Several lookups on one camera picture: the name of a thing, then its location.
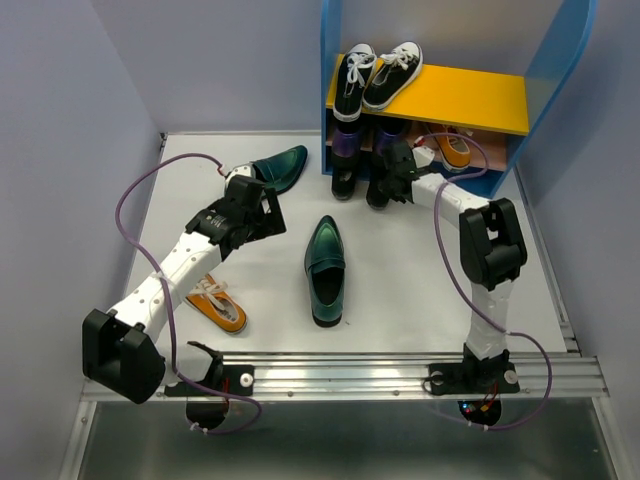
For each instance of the black white sneaker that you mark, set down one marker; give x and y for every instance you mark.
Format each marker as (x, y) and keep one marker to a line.
(400, 67)
(354, 73)

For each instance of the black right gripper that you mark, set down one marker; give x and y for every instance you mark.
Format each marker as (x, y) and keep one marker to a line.
(395, 196)

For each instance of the green loafer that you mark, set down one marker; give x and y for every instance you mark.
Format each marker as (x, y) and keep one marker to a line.
(324, 266)
(282, 171)

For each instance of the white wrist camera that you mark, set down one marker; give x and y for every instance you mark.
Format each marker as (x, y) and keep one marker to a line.
(423, 156)
(247, 170)

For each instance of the black slip-on sneaker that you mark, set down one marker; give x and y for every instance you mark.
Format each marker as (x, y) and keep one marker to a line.
(345, 171)

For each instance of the orange sneaker white laces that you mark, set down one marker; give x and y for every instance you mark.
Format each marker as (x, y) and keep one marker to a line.
(456, 154)

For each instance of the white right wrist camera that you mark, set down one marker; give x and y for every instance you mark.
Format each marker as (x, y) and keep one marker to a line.
(423, 156)

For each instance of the purple boot right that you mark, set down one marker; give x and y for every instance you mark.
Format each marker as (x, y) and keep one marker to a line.
(388, 131)

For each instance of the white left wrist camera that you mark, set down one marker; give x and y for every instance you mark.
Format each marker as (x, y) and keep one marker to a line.
(247, 170)

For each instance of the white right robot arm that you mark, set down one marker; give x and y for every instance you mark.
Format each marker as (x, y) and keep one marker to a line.
(491, 253)

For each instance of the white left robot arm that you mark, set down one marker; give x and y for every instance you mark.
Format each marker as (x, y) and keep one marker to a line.
(119, 346)

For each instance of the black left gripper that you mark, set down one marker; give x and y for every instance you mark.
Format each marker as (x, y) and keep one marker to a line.
(271, 223)

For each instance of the purple boot left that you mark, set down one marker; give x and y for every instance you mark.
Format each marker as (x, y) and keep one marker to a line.
(346, 144)

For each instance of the black lace-up sneaker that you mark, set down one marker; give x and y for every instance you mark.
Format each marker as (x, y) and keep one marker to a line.
(375, 197)

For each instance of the black white sneaker left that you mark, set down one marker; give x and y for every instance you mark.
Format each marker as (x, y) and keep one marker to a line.
(354, 73)

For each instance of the green loafer back left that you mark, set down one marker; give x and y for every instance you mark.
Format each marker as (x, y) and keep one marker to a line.
(282, 171)

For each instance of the green loafer centre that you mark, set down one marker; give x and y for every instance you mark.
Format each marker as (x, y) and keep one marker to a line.
(324, 266)

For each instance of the black white sneaker right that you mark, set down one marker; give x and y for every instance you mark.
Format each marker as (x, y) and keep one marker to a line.
(400, 67)

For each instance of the blue shoe shelf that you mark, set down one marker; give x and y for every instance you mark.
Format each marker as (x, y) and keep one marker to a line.
(510, 106)

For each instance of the purple boot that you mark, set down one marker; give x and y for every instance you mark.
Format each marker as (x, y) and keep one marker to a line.
(388, 131)
(346, 144)

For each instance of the aluminium mounting rail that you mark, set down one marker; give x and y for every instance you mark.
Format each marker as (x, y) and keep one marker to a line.
(387, 377)

